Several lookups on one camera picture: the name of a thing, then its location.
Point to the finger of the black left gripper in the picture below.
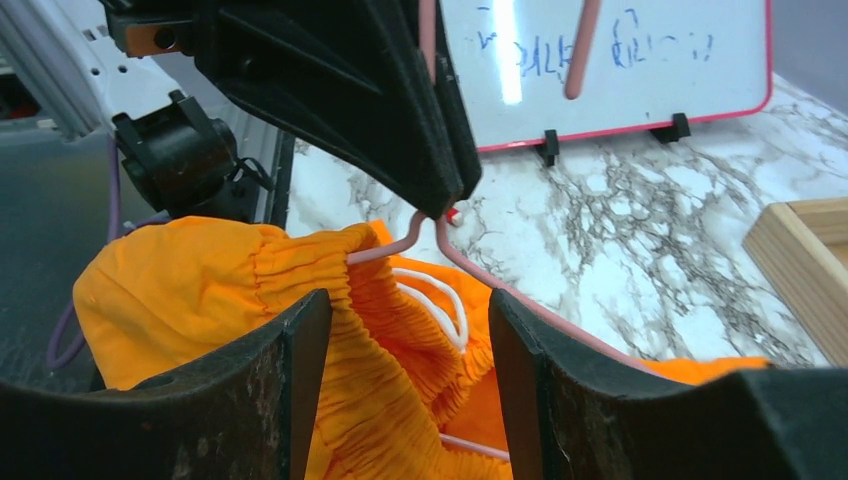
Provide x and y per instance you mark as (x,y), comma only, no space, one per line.
(345,76)
(465,154)

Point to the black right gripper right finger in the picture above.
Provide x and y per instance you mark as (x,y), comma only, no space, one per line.
(571,412)

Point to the wooden clothes rack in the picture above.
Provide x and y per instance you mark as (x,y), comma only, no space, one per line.
(801,248)

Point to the pink framed whiteboard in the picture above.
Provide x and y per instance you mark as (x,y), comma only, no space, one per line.
(535,71)

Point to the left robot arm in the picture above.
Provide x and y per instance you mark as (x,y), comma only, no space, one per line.
(92,64)

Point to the orange shorts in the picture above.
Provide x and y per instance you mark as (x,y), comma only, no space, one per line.
(393,382)

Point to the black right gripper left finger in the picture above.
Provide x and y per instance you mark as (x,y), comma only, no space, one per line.
(243,411)

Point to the red capped marker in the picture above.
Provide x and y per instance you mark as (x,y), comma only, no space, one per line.
(454,217)

